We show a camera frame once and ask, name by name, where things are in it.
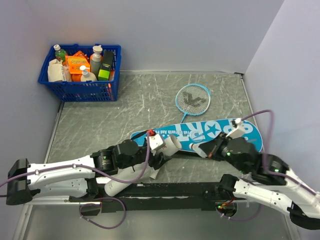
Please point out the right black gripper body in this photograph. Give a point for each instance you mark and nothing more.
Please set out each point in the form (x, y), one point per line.
(223, 154)

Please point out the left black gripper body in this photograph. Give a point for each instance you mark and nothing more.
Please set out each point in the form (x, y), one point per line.
(140, 158)

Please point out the white shuttlecock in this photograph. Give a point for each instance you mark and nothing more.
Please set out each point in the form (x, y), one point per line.
(196, 148)

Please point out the white shuttlecock tube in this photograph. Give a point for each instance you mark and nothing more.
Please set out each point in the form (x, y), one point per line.
(127, 177)

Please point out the blue racket cover bag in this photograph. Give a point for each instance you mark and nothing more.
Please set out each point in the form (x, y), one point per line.
(202, 132)

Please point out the blue badminton racket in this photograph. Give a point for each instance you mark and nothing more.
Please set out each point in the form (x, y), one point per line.
(193, 100)

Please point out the blue plastic basket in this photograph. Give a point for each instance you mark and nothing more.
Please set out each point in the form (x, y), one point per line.
(97, 91)

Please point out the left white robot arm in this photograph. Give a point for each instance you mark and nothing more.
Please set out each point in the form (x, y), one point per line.
(75, 178)

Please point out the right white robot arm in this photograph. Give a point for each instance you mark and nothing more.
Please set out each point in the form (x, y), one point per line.
(275, 184)

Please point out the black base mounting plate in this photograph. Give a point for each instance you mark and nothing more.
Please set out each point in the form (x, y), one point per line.
(176, 196)

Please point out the black green box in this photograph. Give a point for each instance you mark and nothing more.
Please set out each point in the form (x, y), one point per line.
(106, 66)

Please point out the beige pump bottle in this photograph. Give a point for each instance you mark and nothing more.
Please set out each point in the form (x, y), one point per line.
(86, 74)

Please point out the grey pump bottle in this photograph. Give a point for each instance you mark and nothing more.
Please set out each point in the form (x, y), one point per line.
(96, 60)

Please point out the orange snack packet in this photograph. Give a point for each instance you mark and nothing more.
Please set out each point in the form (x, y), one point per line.
(74, 62)

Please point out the beige cloth bag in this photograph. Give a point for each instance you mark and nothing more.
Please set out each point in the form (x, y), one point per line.
(57, 72)

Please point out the green drink bottle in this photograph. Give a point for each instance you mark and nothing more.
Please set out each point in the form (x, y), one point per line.
(60, 53)

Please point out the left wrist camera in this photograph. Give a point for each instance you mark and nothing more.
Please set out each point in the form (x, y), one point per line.
(156, 141)

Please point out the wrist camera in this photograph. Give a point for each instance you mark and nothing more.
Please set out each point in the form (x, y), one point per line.
(156, 141)
(238, 129)

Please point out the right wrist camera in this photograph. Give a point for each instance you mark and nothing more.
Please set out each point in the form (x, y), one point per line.
(238, 129)

